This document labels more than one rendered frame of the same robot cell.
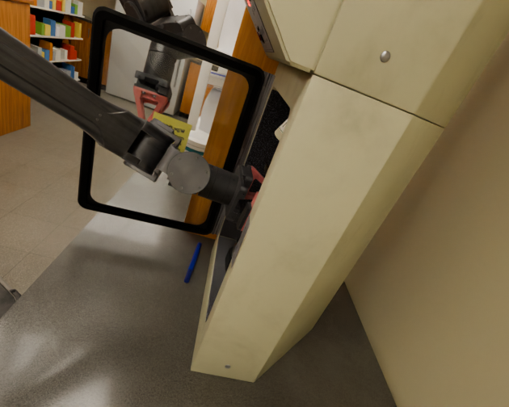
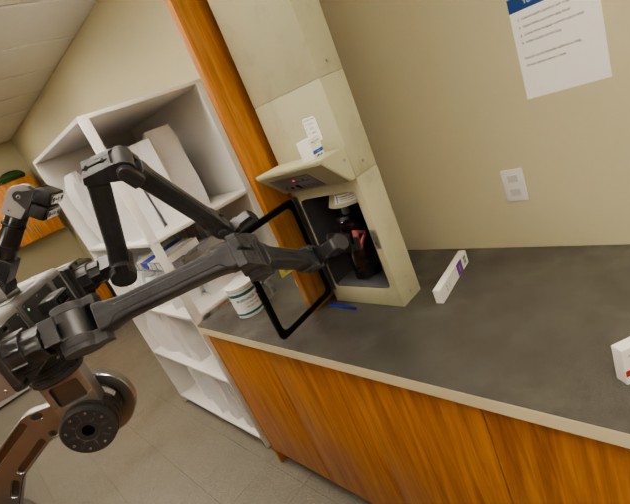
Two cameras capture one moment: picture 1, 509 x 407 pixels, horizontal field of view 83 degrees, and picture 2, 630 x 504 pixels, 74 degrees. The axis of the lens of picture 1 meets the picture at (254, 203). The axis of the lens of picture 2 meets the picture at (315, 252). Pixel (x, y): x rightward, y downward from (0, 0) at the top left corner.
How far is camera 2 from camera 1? 1.06 m
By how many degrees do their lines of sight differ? 26
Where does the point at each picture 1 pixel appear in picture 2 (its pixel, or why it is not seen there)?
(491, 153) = (376, 146)
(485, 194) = (391, 159)
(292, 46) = (349, 176)
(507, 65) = not seen: hidden behind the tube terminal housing
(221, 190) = not seen: hidden behind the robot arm
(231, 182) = not seen: hidden behind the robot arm
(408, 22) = (360, 150)
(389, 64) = (364, 160)
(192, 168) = (340, 238)
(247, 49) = (269, 200)
